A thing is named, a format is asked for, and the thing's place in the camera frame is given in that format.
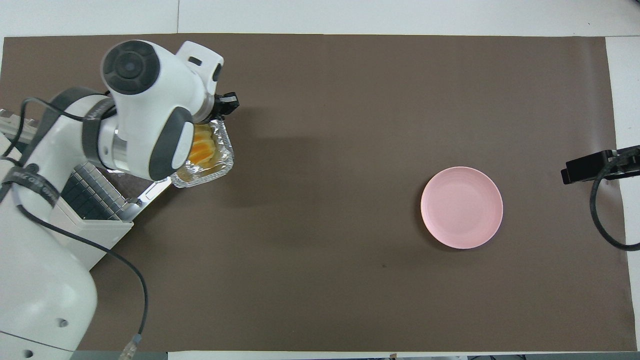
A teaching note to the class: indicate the golden bread loaf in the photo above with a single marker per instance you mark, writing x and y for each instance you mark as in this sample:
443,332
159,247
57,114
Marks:
202,147

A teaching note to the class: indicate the cream toaster oven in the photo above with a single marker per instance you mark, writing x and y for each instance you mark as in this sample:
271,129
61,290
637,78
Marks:
95,240

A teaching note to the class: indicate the metal oven rack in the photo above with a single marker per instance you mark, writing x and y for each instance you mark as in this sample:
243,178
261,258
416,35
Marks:
90,195

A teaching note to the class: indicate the glass oven door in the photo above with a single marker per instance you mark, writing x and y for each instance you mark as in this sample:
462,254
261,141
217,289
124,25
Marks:
145,192

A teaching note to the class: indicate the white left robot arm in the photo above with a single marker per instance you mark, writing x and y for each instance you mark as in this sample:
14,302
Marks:
140,120

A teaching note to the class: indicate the brown table mat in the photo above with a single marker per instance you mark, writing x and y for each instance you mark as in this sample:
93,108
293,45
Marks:
325,200

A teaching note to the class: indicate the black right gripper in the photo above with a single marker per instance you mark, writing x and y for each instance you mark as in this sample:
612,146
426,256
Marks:
627,160

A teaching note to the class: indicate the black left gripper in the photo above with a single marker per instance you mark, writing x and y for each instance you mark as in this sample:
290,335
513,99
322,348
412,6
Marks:
227,104

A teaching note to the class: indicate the aluminium foil tray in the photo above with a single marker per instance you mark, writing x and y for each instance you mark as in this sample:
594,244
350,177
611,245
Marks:
225,155

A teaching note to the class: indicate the pink round plate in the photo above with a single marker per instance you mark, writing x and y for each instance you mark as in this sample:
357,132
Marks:
461,207

